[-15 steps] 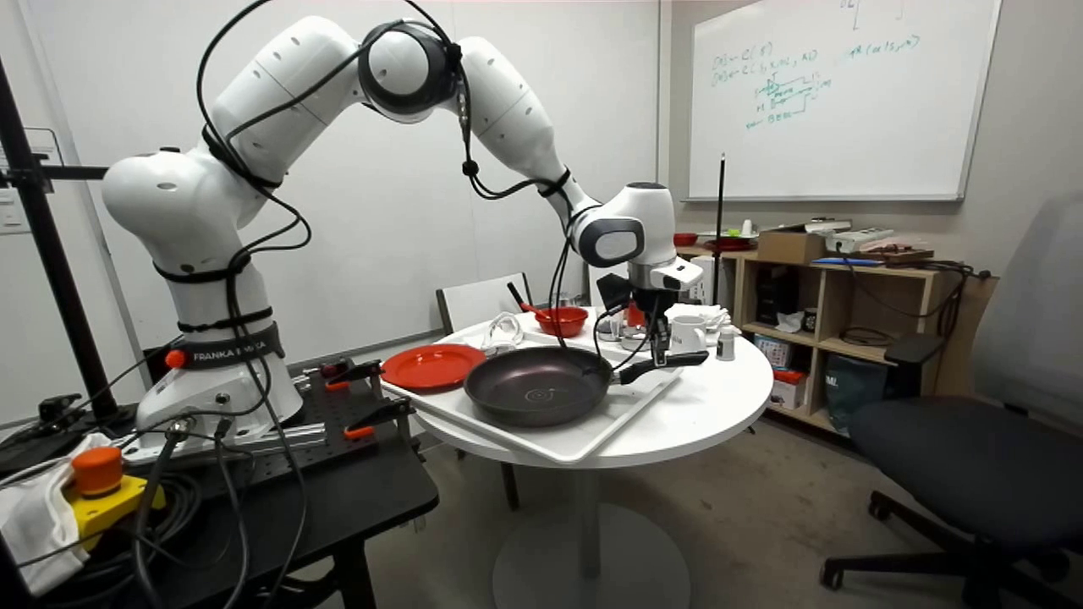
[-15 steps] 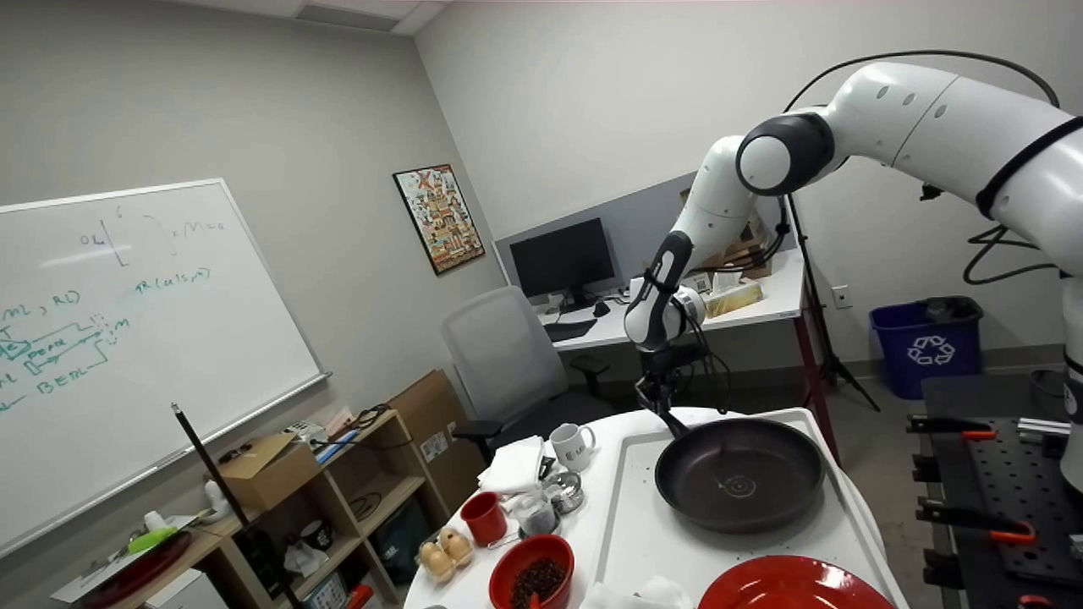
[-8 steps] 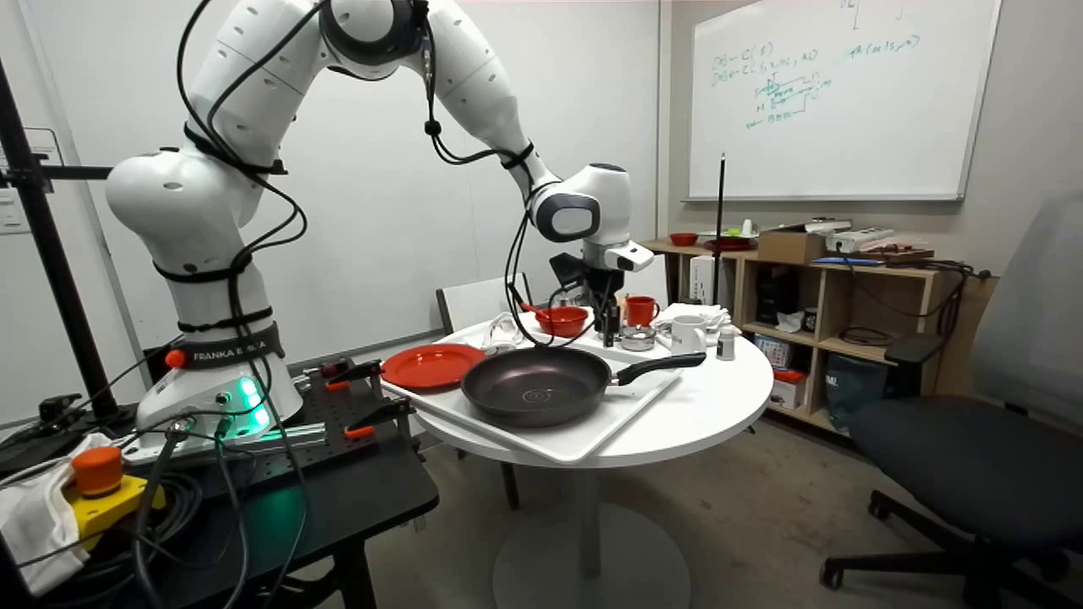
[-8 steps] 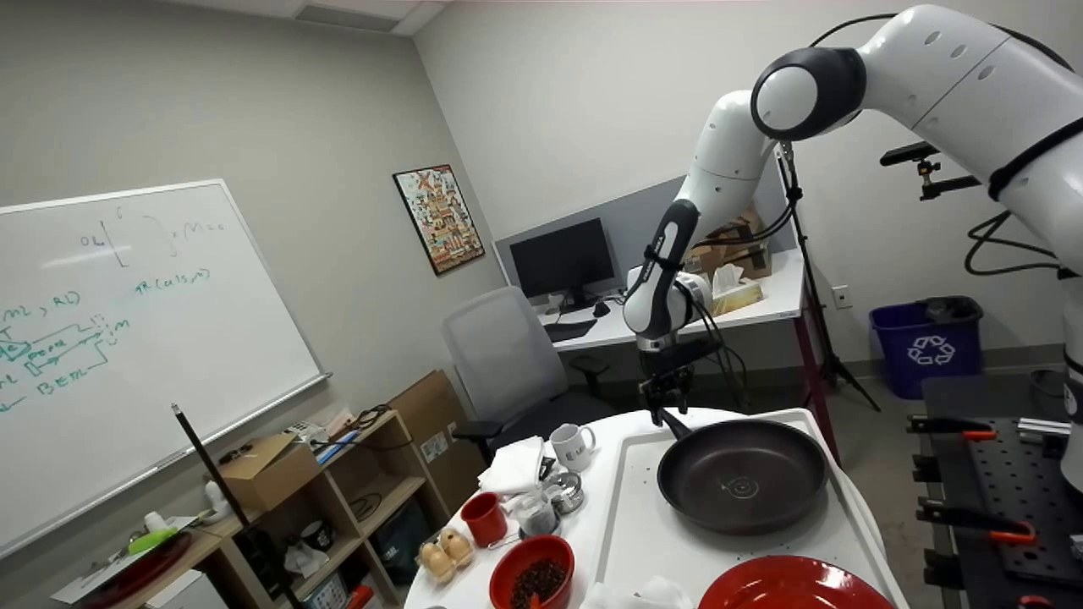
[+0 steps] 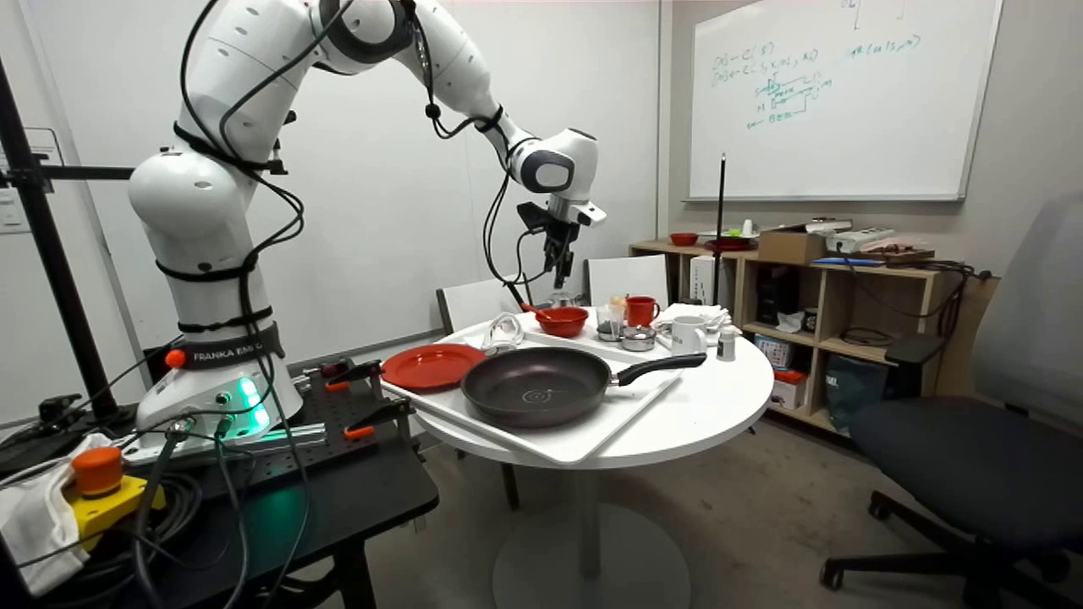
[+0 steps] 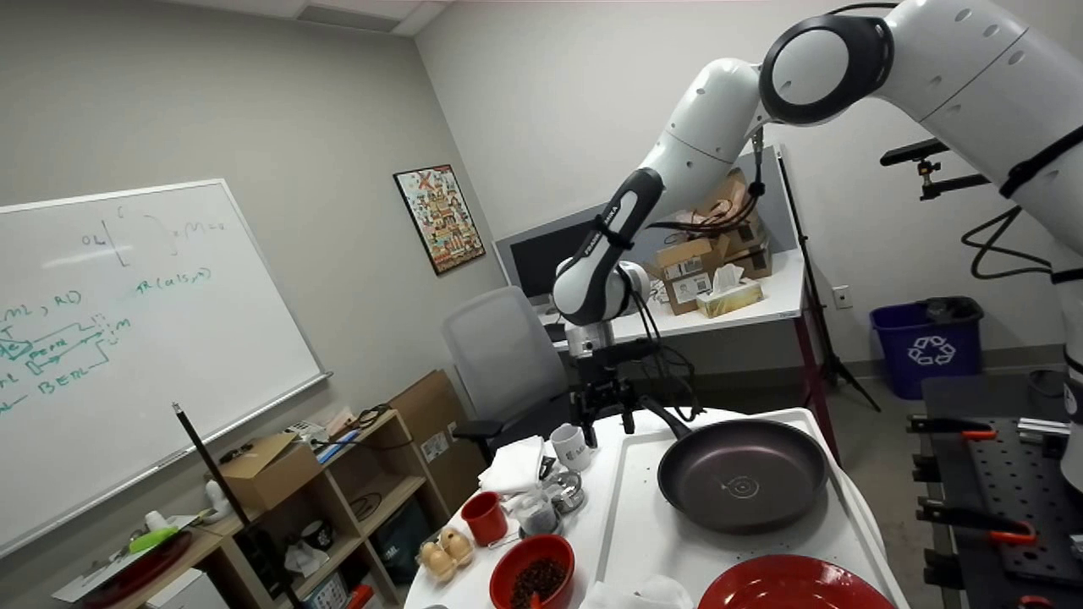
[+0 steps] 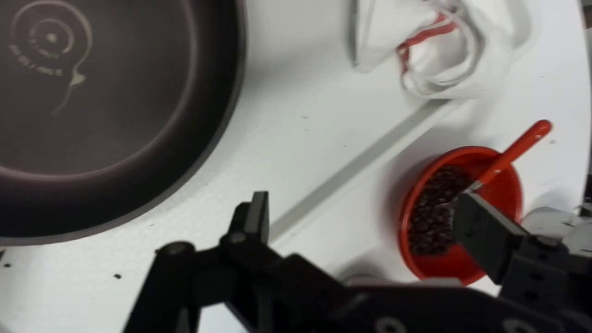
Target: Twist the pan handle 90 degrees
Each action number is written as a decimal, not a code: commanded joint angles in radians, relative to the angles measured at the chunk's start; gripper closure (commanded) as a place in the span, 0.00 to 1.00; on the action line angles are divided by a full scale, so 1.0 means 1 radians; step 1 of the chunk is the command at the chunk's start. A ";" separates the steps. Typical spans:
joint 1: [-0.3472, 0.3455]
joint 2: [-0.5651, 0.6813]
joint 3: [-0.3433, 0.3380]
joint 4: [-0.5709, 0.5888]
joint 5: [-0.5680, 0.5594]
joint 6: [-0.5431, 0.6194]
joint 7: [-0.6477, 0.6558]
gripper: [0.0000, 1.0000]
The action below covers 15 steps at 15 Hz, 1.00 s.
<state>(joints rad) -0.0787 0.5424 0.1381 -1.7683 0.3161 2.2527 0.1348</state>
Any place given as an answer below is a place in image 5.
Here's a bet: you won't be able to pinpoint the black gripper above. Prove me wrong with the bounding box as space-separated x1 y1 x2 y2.
514 201 586 290

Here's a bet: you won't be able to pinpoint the dark frying pan black handle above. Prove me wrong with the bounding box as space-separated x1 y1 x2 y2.
462 346 710 434

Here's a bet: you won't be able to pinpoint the white panel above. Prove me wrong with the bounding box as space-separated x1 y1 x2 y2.
584 249 675 316
435 274 535 339

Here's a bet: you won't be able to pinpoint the clear glass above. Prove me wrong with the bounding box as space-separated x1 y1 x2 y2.
486 310 530 347

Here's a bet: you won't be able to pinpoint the red cup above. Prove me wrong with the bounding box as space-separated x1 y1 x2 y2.
622 290 663 332

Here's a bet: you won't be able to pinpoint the white cloth napkins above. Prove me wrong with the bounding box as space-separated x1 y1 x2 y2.
654 301 739 341

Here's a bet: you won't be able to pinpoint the red plate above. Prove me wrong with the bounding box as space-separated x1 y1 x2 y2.
380 341 492 395

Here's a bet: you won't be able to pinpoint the thin black pole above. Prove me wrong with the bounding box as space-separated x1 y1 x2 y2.
714 157 730 310

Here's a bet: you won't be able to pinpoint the white plastic tray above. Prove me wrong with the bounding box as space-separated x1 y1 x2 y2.
377 320 686 470

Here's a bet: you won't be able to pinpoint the round white table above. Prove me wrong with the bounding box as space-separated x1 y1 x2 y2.
409 304 779 609

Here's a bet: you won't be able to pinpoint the cardboard box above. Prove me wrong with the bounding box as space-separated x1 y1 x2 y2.
754 226 830 268

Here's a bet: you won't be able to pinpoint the black orange bar clamp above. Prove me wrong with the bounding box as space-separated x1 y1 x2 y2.
298 356 385 395
334 400 418 448

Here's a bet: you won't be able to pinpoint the red white container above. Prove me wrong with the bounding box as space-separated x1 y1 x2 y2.
769 364 812 414

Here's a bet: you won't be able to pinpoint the wooden shelf unit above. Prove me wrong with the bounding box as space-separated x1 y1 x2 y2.
627 232 975 435

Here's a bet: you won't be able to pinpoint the stack of books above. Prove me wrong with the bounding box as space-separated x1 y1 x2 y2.
807 217 940 270

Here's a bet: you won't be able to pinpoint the dark teal bucket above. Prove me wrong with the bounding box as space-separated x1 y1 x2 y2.
824 356 895 430

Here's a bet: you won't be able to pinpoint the whiteboard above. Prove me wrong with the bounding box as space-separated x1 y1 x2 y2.
684 0 1008 206

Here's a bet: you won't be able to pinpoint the black workbench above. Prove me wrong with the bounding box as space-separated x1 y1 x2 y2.
0 356 444 609

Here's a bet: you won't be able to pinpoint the red yellow emergency stop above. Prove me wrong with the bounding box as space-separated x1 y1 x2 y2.
61 443 155 542

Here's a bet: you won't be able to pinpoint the white rag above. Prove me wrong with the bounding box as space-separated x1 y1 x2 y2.
0 430 120 599

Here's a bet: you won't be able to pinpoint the light grey wrist camera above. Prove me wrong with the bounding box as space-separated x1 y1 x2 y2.
570 196 611 229

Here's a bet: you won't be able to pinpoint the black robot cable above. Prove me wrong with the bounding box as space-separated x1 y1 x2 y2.
172 0 570 316

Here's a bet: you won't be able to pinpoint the bundle of grey cables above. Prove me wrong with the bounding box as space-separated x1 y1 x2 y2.
112 417 325 609

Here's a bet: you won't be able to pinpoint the black stand post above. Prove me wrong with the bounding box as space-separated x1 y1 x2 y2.
0 61 142 430

